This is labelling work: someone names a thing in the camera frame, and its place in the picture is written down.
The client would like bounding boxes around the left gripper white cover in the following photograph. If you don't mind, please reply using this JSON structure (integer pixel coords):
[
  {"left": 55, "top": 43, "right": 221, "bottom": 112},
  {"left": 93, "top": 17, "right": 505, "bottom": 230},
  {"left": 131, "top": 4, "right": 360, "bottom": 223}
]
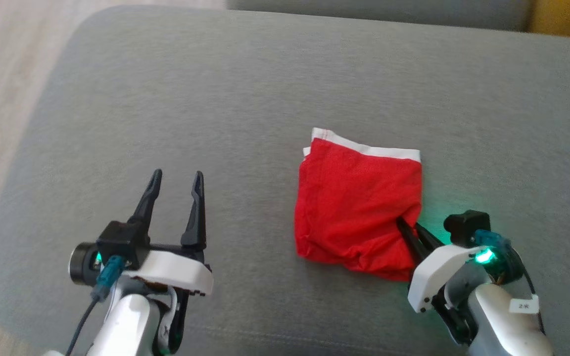
[{"left": 117, "top": 169, "right": 214, "bottom": 354}]

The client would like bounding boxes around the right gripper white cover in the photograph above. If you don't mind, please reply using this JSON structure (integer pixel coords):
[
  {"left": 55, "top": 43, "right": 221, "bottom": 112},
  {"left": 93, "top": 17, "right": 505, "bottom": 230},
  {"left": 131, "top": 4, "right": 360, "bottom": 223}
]
[{"left": 396, "top": 217, "right": 493, "bottom": 344}]

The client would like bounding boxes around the grey sofa seat cushion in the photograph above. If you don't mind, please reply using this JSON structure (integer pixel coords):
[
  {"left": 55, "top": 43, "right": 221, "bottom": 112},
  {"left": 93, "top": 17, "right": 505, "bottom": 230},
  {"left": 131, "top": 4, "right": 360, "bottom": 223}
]
[{"left": 226, "top": 0, "right": 535, "bottom": 33}]

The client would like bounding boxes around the yellow sofa back cushion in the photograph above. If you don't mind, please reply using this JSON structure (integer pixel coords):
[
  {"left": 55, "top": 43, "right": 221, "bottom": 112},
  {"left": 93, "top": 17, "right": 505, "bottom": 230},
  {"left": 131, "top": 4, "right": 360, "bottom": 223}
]
[{"left": 530, "top": 0, "right": 570, "bottom": 40}]

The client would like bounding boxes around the right black cable teal plug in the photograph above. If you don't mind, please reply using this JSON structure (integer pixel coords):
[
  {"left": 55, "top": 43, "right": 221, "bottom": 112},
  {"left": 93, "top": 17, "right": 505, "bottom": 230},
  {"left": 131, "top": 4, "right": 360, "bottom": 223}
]
[{"left": 474, "top": 230, "right": 545, "bottom": 337}]

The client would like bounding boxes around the black cable teal plug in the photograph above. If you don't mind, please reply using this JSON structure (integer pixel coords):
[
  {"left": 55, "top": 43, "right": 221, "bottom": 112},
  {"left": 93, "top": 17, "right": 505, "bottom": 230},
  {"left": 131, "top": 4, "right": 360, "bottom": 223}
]
[
  {"left": 474, "top": 230, "right": 545, "bottom": 337},
  {"left": 65, "top": 256, "right": 125, "bottom": 356}
]

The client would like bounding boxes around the left black cable teal plug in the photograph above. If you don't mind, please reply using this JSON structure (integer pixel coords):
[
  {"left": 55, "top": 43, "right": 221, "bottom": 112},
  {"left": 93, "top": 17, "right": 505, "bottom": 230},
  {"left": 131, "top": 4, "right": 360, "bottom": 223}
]
[{"left": 65, "top": 256, "right": 125, "bottom": 356}]

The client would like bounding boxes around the white cable label tag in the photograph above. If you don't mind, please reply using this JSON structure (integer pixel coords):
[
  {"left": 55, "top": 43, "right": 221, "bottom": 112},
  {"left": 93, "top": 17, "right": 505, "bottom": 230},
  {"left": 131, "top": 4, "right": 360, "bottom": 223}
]
[{"left": 510, "top": 295, "right": 539, "bottom": 313}]

